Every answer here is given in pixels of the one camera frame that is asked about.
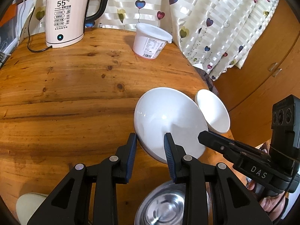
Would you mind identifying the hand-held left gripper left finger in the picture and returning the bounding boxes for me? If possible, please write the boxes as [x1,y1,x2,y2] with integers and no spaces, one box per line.
[27,132,137,225]

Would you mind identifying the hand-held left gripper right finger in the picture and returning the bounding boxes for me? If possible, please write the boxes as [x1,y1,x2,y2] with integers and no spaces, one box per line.
[163,132,273,225]

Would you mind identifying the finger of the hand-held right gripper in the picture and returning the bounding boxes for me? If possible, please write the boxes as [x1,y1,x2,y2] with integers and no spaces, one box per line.
[197,131,270,167]

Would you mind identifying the small white blue-striped bowl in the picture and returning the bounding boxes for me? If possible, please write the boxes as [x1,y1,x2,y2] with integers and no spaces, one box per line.
[195,89,231,134]

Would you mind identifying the large white blue-striped bowl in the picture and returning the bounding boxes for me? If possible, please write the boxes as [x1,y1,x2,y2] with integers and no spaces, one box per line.
[133,87,209,164]

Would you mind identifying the stainless steel bowl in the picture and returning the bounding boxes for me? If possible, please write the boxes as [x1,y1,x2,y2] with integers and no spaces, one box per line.
[137,181,213,225]

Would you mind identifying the grey-white plate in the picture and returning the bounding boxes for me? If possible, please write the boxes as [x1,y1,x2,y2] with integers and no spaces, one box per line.
[16,192,49,225]

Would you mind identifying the person's right hand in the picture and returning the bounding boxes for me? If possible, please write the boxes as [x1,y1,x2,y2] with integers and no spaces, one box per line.
[246,178,291,218]

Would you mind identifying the dark patterned cloth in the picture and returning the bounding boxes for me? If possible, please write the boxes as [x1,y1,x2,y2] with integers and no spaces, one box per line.
[194,63,219,97]

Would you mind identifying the wooden cabinet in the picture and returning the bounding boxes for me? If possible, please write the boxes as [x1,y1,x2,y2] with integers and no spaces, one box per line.
[211,0,300,151]

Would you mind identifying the white plastic tub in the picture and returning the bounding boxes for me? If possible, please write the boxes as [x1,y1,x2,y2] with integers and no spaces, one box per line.
[132,23,173,61]

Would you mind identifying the heart-print striped curtain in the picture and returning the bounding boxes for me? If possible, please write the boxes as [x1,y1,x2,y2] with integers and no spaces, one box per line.
[33,0,282,82]

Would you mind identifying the white electric kettle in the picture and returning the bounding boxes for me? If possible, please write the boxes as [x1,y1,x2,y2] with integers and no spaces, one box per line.
[45,0,113,49]

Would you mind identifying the orange-lid clear storage box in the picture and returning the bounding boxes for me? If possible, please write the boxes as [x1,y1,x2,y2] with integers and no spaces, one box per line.
[0,2,20,52]

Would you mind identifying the black kettle cable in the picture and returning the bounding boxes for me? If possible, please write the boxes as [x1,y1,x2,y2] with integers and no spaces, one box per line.
[26,4,53,53]

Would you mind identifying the white cable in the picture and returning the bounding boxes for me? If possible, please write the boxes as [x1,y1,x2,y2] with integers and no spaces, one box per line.
[17,0,28,41]

